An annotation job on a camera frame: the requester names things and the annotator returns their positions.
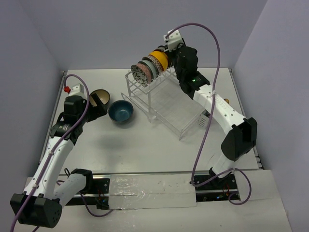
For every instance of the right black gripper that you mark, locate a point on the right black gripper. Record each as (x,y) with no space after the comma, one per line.
(177,49)

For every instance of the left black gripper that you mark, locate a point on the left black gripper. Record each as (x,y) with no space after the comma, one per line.
(95,111)

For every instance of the yellow bowl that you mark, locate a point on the yellow bowl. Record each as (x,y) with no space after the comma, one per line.
(161,57)

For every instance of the red patterned white bowl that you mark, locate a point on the red patterned white bowl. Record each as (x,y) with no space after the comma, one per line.
(157,63)

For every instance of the light green ceramic bowl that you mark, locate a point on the light green ceramic bowl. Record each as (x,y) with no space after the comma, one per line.
(152,66)

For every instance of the pink patterned bowl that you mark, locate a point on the pink patterned bowl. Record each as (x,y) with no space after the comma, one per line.
(147,70)

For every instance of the leaf patterned bowl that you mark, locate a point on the leaf patterned bowl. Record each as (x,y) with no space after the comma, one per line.
(139,75)

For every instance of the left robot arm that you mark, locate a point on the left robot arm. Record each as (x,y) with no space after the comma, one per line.
(40,204)

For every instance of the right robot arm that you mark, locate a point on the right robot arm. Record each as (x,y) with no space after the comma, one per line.
(240,132)

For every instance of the beige bowl black rim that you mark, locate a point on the beige bowl black rim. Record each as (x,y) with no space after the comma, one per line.
(103,95)

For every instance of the dark blue ceramic bowl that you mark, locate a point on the dark blue ceramic bowl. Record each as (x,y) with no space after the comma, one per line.
(121,111)

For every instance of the white slotted spatula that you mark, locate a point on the white slotted spatula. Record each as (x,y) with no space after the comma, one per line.
(203,120)

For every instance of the clear taped plastic sheet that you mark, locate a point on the clear taped plastic sheet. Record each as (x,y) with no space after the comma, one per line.
(151,191)

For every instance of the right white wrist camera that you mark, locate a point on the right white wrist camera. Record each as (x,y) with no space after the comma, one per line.
(173,41)

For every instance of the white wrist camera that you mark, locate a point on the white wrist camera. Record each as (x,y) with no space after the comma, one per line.
(173,41)
(77,90)

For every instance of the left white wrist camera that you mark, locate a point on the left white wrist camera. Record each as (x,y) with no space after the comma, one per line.
(77,90)

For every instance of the white wire dish rack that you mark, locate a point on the white wire dish rack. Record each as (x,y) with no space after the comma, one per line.
(164,100)

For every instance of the black mounting rail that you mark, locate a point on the black mounting rail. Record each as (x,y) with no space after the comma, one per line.
(98,195)

